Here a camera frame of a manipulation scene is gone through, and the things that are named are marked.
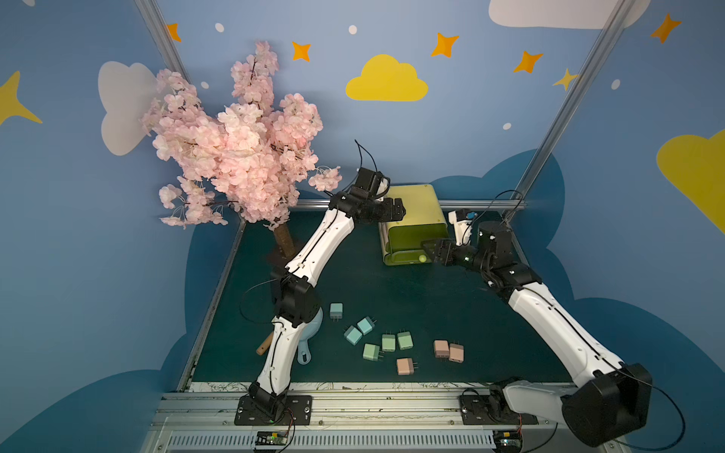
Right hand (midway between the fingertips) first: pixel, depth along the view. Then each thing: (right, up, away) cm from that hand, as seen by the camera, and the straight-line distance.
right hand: (434, 240), depth 78 cm
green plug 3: (-7, -31, +8) cm, 33 cm away
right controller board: (+18, -53, -5) cm, 56 cm away
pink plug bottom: (-8, -37, +2) cm, 38 cm away
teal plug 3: (-23, -30, +8) cm, 39 cm away
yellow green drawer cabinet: (-7, 0, +14) cm, 16 cm away
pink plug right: (+8, -34, +5) cm, 35 cm away
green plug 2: (-12, -31, +6) cm, 34 cm away
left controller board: (-44, -52, -6) cm, 68 cm away
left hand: (-10, +10, +9) cm, 17 cm away
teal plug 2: (-19, -27, +10) cm, 35 cm away
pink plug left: (+4, -33, +7) cm, 34 cm away
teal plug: (-29, -24, +14) cm, 40 cm away
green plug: (-17, -33, +4) cm, 38 cm away
